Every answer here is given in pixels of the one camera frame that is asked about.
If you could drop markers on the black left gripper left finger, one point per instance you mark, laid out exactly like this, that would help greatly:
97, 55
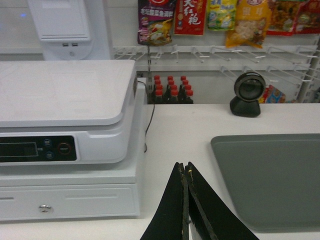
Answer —
171, 219

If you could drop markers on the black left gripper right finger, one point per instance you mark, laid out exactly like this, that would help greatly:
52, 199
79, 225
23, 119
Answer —
210, 218

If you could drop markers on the grey rectangular serving tray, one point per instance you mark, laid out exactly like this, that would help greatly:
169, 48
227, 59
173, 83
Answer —
273, 180

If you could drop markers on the white checkout table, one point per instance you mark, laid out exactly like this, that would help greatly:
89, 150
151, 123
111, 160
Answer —
177, 133

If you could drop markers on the white checkout scale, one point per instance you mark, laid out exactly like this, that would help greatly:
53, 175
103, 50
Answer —
66, 112

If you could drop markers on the black round barcode scanner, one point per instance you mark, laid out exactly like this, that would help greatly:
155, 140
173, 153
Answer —
248, 88

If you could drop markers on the white cash drawer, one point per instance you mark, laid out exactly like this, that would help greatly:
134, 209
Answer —
78, 191

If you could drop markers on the purple snack bag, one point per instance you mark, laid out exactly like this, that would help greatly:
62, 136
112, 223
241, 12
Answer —
155, 21

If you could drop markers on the red snack bag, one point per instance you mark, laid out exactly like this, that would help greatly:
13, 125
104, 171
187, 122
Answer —
190, 17

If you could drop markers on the green yellow snack bag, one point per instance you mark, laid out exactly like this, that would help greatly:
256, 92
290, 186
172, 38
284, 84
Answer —
221, 15

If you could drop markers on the white point-of-sale terminal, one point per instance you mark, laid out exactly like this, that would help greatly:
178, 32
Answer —
71, 30

